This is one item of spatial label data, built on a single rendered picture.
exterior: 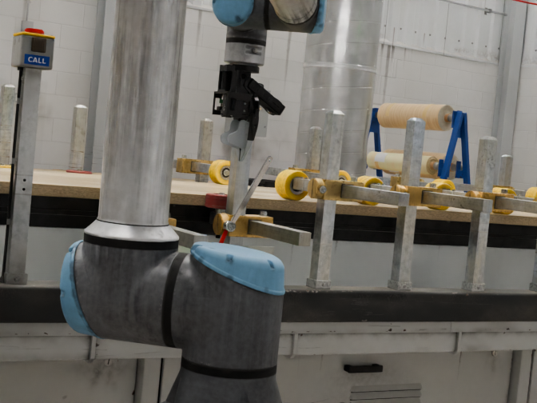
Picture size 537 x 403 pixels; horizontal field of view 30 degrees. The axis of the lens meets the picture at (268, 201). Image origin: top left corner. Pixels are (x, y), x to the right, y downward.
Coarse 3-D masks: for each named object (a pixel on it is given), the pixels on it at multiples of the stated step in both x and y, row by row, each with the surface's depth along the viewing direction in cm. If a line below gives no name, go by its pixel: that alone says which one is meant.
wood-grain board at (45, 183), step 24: (0, 168) 291; (0, 192) 228; (48, 192) 233; (72, 192) 236; (96, 192) 239; (192, 192) 259; (216, 192) 272; (264, 192) 300; (384, 216) 281; (432, 216) 289; (456, 216) 294; (504, 216) 303; (528, 216) 309
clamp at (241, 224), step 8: (216, 216) 234; (224, 216) 232; (232, 216) 232; (240, 216) 233; (248, 216) 234; (256, 216) 236; (216, 224) 234; (240, 224) 233; (248, 224) 234; (216, 232) 233; (232, 232) 232; (240, 232) 233; (248, 232) 234
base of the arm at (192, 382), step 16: (192, 368) 152; (208, 368) 150; (272, 368) 154; (176, 384) 155; (192, 384) 151; (208, 384) 150; (224, 384) 149; (240, 384) 150; (256, 384) 151; (272, 384) 154; (176, 400) 152; (192, 400) 150; (208, 400) 149; (224, 400) 149; (240, 400) 150; (256, 400) 150; (272, 400) 153
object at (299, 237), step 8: (256, 224) 231; (264, 224) 228; (272, 224) 229; (256, 232) 231; (264, 232) 228; (272, 232) 224; (280, 232) 221; (288, 232) 218; (296, 232) 216; (304, 232) 215; (280, 240) 221; (288, 240) 218; (296, 240) 215; (304, 240) 215
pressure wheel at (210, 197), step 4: (220, 192) 251; (208, 196) 248; (212, 196) 247; (216, 196) 247; (220, 196) 247; (224, 196) 247; (208, 200) 248; (212, 200) 247; (216, 200) 247; (220, 200) 247; (224, 200) 247; (208, 204) 248; (212, 204) 247; (216, 204) 247; (220, 204) 247; (224, 204) 247; (216, 208) 247; (220, 208) 247; (224, 208) 247; (216, 212) 250; (220, 212) 250; (216, 236) 251; (220, 236) 251
